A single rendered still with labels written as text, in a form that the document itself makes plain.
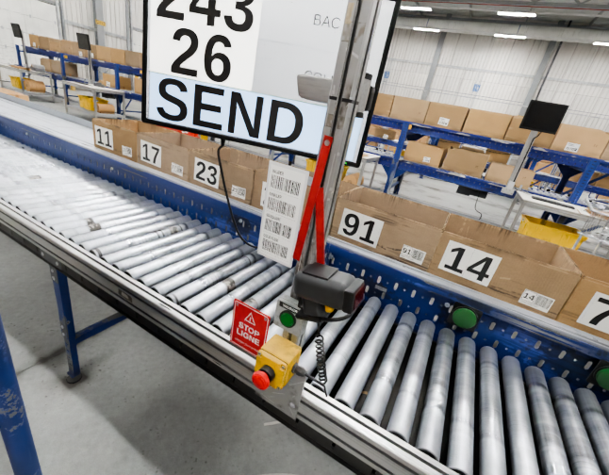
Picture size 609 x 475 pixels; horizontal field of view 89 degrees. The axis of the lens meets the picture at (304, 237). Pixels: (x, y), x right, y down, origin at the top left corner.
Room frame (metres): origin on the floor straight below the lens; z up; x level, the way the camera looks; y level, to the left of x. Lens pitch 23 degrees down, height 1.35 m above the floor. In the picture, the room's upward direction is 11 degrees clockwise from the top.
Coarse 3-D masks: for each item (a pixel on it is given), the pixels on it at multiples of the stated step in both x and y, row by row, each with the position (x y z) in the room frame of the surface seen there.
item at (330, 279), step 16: (304, 272) 0.47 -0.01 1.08; (320, 272) 0.47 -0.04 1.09; (336, 272) 0.49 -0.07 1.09; (304, 288) 0.46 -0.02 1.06; (320, 288) 0.45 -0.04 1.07; (336, 288) 0.44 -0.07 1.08; (352, 288) 0.44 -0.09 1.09; (304, 304) 0.47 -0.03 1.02; (320, 304) 0.47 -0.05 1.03; (336, 304) 0.44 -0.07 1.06; (352, 304) 0.43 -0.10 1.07; (320, 320) 0.46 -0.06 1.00
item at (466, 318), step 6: (456, 312) 0.87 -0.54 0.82; (462, 312) 0.86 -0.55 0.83; (468, 312) 0.86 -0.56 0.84; (456, 318) 0.86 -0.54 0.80; (462, 318) 0.86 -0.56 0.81; (468, 318) 0.85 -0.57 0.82; (474, 318) 0.85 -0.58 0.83; (456, 324) 0.86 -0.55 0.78; (462, 324) 0.85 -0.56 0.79; (468, 324) 0.85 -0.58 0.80; (474, 324) 0.85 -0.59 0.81
